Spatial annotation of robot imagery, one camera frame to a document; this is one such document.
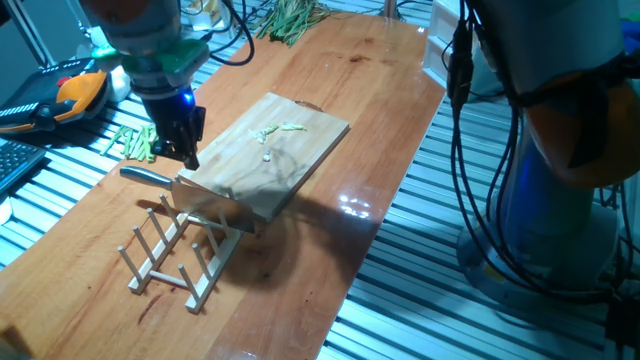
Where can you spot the wooden peg dish rack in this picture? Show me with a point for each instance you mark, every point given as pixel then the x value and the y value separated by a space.
pixel 205 280

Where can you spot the grey metal tripod legs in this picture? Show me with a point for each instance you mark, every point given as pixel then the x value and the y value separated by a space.
pixel 30 35

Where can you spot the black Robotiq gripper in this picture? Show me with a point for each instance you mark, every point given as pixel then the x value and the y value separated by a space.
pixel 170 107

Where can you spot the white plastic drawer box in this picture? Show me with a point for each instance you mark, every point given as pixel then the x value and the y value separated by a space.
pixel 440 45

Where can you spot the black computer keyboard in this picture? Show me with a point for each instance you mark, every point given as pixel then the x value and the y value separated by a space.
pixel 15 160

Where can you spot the large reddish wooden board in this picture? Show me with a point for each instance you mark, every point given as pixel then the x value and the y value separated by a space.
pixel 200 325

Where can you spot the pile of cut garlic stalks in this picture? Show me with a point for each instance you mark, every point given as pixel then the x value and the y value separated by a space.
pixel 135 145

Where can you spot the pile of green garlic leaves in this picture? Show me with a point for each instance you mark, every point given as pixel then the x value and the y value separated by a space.
pixel 292 20

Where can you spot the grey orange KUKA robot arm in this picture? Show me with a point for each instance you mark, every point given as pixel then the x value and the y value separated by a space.
pixel 550 40

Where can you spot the white egg-shaped object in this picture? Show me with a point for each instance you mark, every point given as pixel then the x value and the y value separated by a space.
pixel 120 87

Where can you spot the blue plastic bag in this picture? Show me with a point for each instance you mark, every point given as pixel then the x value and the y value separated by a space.
pixel 631 37

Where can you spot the aluminium upright post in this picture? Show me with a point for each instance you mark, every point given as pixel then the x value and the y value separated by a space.
pixel 390 7

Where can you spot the black orange teach pendant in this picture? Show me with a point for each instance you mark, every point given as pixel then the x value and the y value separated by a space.
pixel 75 95

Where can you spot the green printed wrist mount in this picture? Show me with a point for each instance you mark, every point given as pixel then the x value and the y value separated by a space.
pixel 187 52

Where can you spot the steel cleaver knife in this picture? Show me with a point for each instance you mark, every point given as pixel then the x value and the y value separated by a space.
pixel 210 207

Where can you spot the yellow plastic wrapper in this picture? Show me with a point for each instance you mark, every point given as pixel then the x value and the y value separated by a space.
pixel 207 12

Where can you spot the light wooden cutting board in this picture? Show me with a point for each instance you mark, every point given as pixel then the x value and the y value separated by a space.
pixel 260 165

